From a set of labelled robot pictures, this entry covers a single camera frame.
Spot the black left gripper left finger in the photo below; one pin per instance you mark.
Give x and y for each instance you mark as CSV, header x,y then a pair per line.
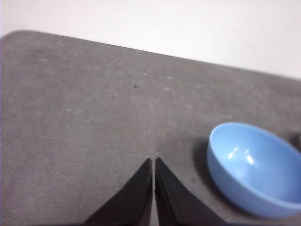
x,y
131,202

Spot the blue bowl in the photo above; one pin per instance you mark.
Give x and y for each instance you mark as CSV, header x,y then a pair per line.
x,y
254,169

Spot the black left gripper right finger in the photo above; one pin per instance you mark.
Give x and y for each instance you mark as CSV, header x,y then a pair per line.
x,y
174,202

